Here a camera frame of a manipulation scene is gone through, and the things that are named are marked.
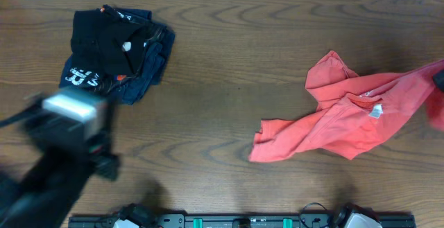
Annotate red t-shirt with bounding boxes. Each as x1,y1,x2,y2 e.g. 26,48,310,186
249,51,443,163

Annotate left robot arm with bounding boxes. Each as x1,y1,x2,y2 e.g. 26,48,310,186
1,128,119,227

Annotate navy printed folded shirt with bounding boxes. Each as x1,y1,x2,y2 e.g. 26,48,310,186
59,8,176,105

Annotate black folded garment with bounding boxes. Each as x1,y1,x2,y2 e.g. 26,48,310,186
71,5,148,76

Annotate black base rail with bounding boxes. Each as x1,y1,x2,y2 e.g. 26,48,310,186
68,202,416,228

